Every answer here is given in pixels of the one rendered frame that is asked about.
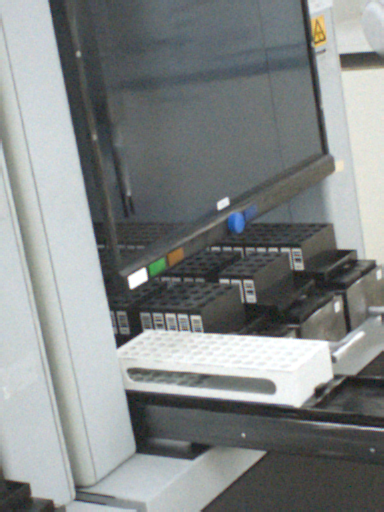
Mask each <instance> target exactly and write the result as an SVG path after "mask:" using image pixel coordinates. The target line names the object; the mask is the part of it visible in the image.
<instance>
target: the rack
mask: <svg viewBox="0 0 384 512"><path fill-rule="evenodd" d="M117 355H118V360H119V366H120V372H121V377H122V382H124V387H125V389H136V390H147V392H158V393H169V394H180V395H191V396H201V397H213V398H223V399H235V400H245V401H257V402H267V403H279V404H289V405H293V406H295V407H300V406H301V405H303V404H304V403H303V402H304V401H305V400H306V399H307V398H309V397H310V396H311V395H312V394H313V393H314V387H315V386H316V385H317V384H319V383H320V382H327V381H328V380H329V379H331V378H332V379H333V373H332V366H331V359H330V352H329V344H328V342H327V341H316V340H299V339H283V338H267V337H250V336H233V335H217V334H200V333H183V332H168V331H147V332H144V333H142V334H140V335H139V336H137V337H136V338H134V339H133V340H131V341H130V342H128V343H126V344H125V345H122V346H121V348H119V349H118V350H117ZM332 379H331V380H332ZM310 398H311V397H310ZM310 398H309V399H310ZM302 403H303V404H302Z"/></svg>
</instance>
